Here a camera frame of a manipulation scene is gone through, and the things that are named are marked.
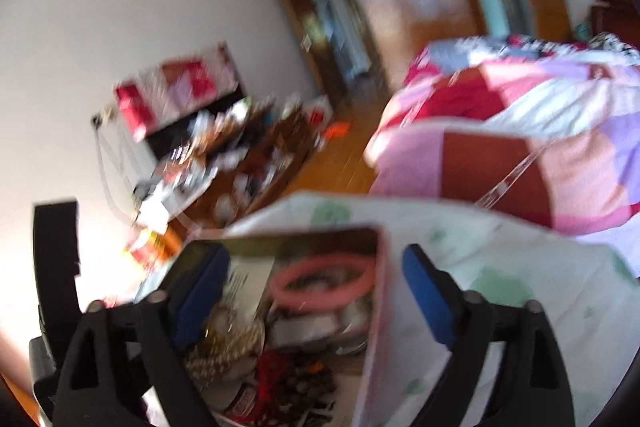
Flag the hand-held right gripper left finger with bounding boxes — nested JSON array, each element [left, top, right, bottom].
[[52, 243, 232, 427]]

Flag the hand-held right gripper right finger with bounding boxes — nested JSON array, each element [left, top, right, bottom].
[[402, 243, 578, 427]]

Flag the metal tin box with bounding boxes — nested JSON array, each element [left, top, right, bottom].
[[135, 227, 391, 427]]

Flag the pink bangle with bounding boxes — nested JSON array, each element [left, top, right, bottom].
[[270, 253, 377, 313]]

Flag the printed paper lining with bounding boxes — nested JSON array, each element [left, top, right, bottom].
[[222, 257, 276, 308]]

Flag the white cloth with green clouds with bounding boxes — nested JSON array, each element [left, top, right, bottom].
[[225, 191, 640, 427]]

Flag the silver mesh band watch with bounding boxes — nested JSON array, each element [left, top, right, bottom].
[[267, 302, 373, 355]]

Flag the clear plastic strip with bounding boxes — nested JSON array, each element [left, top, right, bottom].
[[474, 138, 556, 210]]

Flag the black television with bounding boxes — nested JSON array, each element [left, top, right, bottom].
[[145, 92, 248, 158]]

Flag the pink patchwork quilt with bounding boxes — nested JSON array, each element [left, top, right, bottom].
[[365, 34, 640, 233]]

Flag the wooden television cabinet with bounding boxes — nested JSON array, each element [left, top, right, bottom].
[[135, 99, 326, 238]]

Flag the orange item on floor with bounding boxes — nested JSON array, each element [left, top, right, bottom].
[[322, 121, 349, 142]]

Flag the white and red bag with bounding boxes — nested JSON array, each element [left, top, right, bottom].
[[305, 96, 333, 130]]

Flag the wooden bed headboard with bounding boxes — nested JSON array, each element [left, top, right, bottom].
[[590, 0, 640, 40]]

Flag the gold bead necklace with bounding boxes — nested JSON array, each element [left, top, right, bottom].
[[185, 307, 266, 393]]

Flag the white hanging cables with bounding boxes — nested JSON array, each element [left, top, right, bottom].
[[95, 122, 146, 223]]

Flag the red knotted cord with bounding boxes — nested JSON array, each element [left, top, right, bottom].
[[254, 349, 296, 413]]

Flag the brown bead bracelet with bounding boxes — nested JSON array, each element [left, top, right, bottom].
[[270, 359, 336, 418]]

